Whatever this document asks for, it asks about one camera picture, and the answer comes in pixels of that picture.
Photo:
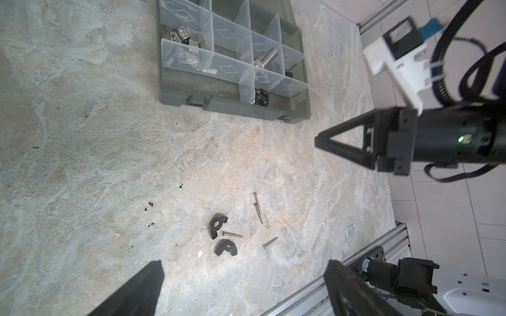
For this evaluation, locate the small brass screw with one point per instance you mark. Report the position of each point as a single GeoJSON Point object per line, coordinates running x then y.
{"type": "Point", "coordinates": [233, 235]}
{"type": "Point", "coordinates": [257, 205]}
{"type": "Point", "coordinates": [269, 243]}

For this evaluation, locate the green plastic organizer box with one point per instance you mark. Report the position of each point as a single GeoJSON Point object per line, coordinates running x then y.
{"type": "Point", "coordinates": [220, 76]}

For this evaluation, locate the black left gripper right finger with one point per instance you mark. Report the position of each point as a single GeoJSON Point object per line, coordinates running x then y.
{"type": "Point", "coordinates": [349, 295]}

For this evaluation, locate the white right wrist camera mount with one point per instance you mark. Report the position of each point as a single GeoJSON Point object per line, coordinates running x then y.
{"type": "Point", "coordinates": [402, 53]}

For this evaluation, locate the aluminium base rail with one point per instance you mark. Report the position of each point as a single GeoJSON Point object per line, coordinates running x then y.
{"type": "Point", "coordinates": [313, 298]}

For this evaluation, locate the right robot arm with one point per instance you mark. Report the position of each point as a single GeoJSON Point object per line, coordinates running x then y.
{"type": "Point", "coordinates": [422, 284]}

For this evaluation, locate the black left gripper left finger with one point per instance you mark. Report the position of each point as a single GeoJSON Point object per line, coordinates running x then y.
{"type": "Point", "coordinates": [138, 296]}

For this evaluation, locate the black wing nut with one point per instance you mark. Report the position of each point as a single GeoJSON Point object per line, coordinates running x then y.
{"type": "Point", "coordinates": [262, 97]}
{"type": "Point", "coordinates": [216, 224]}
{"type": "Point", "coordinates": [226, 245]}

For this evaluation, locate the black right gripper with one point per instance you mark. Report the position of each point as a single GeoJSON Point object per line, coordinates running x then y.
{"type": "Point", "coordinates": [441, 138]}

